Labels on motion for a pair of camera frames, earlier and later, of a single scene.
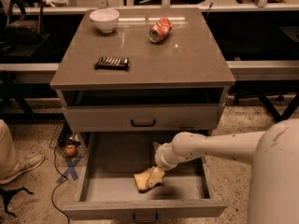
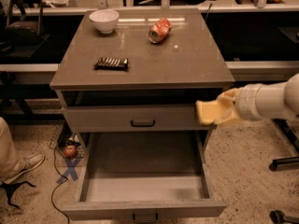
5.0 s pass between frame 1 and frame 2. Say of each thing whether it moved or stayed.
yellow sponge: moved
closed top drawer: stayed
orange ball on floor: stayed
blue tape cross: stayed
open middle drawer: stayed
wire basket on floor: stayed
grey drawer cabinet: stayed
